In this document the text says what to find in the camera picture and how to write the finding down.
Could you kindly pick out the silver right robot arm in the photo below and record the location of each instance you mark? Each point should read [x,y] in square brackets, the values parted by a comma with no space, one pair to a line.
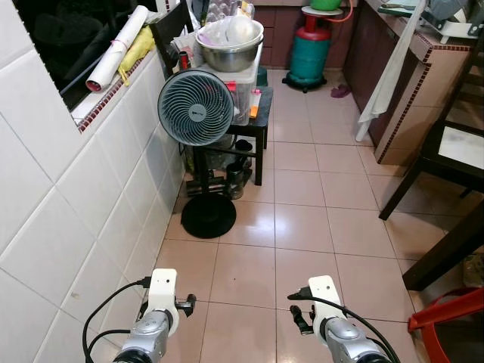
[348,340]

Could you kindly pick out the black vacuum cleaner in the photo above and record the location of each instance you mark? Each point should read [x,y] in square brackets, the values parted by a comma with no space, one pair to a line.
[236,178]

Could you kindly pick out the red plastic stool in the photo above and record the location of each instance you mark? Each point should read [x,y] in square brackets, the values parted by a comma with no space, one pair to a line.
[454,306]

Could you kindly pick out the black side table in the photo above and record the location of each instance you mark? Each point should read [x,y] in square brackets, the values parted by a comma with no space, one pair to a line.
[257,126]

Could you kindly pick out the grey standing fan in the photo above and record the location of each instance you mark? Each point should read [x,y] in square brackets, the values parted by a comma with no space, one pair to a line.
[196,107]

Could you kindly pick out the dark wooden chair white seat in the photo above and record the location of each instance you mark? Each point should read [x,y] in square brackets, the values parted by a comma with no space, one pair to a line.
[435,162]

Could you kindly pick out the clear plastic storage box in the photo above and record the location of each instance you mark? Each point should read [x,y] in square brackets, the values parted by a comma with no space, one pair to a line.
[246,91]

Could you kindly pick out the purple slipper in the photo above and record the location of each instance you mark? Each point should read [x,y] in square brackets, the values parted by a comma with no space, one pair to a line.
[341,91]

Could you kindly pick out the red can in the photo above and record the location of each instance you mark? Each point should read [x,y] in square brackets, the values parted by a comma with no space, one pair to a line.
[183,60]

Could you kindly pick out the deep steel basin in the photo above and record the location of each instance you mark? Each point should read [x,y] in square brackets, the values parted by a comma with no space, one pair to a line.
[229,57]

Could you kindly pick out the brown tiled counter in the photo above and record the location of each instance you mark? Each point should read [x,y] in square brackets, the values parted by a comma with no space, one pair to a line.
[423,98]

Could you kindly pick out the white hanging cloth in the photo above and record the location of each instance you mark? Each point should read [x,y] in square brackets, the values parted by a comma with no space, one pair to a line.
[389,76]

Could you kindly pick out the green gas cylinder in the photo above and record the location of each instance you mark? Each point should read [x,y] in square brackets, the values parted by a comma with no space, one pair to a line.
[310,60]

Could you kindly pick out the yellow cloth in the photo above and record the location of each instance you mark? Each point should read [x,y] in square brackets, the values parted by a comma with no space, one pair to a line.
[140,49]

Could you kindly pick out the white rolled paper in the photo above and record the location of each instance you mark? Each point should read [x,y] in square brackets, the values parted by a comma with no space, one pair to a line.
[117,49]

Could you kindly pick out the black chair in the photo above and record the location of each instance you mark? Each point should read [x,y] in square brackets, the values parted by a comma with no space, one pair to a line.
[170,30]

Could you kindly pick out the clear plastic bag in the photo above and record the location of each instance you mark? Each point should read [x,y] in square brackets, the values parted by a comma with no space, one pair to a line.
[238,30]

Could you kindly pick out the clear egg carton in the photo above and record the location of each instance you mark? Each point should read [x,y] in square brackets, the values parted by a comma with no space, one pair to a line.
[225,9]

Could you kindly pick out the green plastic basin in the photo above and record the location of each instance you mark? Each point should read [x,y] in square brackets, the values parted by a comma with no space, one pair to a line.
[325,4]

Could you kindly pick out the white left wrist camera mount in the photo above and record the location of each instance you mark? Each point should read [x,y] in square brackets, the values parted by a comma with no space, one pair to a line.
[162,289]

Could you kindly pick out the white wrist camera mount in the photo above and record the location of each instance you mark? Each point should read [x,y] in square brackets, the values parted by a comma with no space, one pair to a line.
[162,289]
[325,293]

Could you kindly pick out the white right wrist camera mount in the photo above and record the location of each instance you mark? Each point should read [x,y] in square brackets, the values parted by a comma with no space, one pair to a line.
[325,293]

